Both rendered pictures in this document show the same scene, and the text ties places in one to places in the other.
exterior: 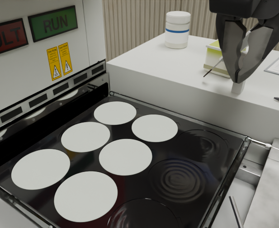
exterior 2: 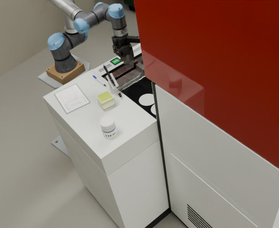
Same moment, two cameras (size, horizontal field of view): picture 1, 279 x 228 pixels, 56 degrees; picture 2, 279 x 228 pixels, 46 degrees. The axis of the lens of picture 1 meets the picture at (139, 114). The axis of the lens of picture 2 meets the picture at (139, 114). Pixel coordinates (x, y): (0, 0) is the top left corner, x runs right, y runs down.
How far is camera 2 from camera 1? 2.05 m
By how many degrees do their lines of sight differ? 98
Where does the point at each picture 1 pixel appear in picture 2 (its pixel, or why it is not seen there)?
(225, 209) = not seen: hidden behind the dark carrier
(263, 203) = (130, 78)
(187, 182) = (147, 81)
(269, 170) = (120, 85)
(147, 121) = (148, 102)
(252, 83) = not seen: hidden behind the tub
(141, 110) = (148, 108)
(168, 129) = (143, 97)
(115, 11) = not seen: outside the picture
